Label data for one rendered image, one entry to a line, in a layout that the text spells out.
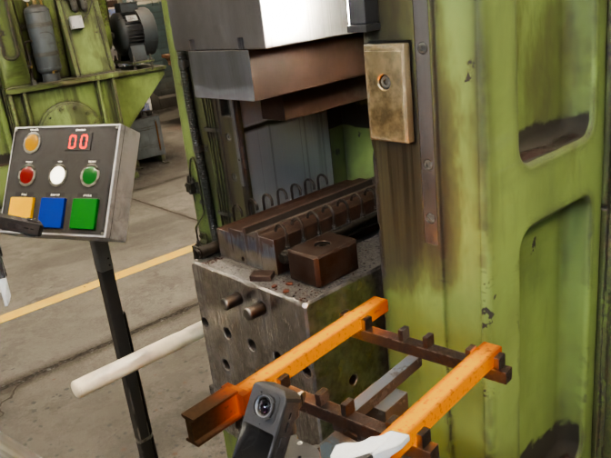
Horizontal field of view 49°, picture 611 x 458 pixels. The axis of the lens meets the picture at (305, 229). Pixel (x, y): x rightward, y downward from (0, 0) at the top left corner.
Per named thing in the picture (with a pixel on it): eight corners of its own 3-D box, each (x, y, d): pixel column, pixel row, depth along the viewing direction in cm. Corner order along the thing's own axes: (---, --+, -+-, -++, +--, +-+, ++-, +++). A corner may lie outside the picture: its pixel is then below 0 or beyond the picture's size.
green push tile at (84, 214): (93, 229, 160) (98, 198, 161) (68, 228, 163) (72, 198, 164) (98, 230, 161) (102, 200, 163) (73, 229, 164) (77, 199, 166)
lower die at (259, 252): (277, 274, 138) (273, 236, 135) (220, 254, 153) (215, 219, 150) (408, 215, 164) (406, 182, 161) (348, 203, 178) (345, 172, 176)
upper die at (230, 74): (255, 102, 126) (248, 49, 123) (195, 97, 141) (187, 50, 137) (399, 66, 152) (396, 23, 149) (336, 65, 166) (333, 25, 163)
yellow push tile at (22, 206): (28, 226, 167) (32, 197, 169) (5, 225, 170) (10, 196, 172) (33, 228, 169) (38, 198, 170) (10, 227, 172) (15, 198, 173)
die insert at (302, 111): (285, 121, 137) (282, 91, 135) (262, 119, 143) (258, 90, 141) (382, 94, 156) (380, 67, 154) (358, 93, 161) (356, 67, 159)
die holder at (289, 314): (327, 499, 139) (305, 304, 124) (219, 427, 166) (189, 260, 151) (482, 379, 174) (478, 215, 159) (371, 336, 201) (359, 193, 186)
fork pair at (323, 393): (346, 418, 92) (345, 405, 91) (315, 405, 95) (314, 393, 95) (435, 343, 108) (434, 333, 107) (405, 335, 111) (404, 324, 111)
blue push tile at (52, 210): (60, 227, 163) (64, 197, 165) (36, 227, 166) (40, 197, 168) (65, 228, 165) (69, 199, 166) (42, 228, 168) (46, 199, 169)
